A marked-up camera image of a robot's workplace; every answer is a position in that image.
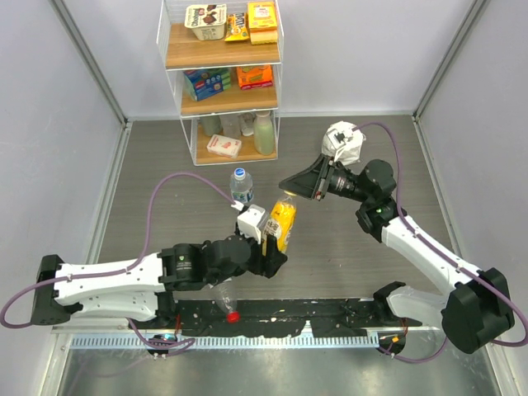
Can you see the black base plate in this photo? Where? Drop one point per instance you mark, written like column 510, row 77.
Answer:
column 278, row 318

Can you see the white slotted cable duct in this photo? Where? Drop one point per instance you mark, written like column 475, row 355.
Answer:
column 306, row 340

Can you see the clear bottle blue white label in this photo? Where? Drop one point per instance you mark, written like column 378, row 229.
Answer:
column 241, row 186

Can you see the crumpled white paper bag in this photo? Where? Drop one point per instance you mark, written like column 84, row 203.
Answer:
column 353, row 155

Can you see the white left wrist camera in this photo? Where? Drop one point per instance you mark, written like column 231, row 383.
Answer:
column 252, row 221

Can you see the frosted green jar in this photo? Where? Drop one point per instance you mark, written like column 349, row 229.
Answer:
column 211, row 124

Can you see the orange cracker box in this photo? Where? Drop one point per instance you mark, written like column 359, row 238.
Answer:
column 253, row 77

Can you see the white wire shelf rack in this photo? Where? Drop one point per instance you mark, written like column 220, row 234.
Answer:
column 224, row 62

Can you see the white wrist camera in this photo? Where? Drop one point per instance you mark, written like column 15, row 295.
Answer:
column 341, row 141
column 252, row 221

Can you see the pale green bottle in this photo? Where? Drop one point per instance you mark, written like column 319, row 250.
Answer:
column 264, row 134

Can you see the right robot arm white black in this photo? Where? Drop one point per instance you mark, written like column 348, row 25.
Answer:
column 473, row 307

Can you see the small white cup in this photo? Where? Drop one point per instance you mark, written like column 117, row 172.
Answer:
column 246, row 121

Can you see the clear bottle red label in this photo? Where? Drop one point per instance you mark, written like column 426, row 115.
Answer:
column 226, row 300

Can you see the yellow honey pomelo bottle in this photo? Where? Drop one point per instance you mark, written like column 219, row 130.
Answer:
column 281, row 221

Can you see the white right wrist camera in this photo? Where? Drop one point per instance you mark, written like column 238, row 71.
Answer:
column 341, row 141

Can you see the white pink soap box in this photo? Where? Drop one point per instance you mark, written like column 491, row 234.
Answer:
column 224, row 146

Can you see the yellow snack packet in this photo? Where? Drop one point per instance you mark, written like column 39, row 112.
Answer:
column 237, row 27

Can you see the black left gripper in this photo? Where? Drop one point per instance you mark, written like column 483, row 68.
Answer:
column 266, row 266

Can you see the clear plastic cup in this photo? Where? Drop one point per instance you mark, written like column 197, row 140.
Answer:
column 230, row 125

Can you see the yellow orange box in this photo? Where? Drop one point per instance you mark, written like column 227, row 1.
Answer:
column 262, row 22

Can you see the white yogurt tub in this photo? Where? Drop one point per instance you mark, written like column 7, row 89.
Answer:
column 206, row 21

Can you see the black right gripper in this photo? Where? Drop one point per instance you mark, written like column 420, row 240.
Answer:
column 313, row 181

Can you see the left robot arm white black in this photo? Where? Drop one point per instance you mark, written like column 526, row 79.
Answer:
column 143, row 290

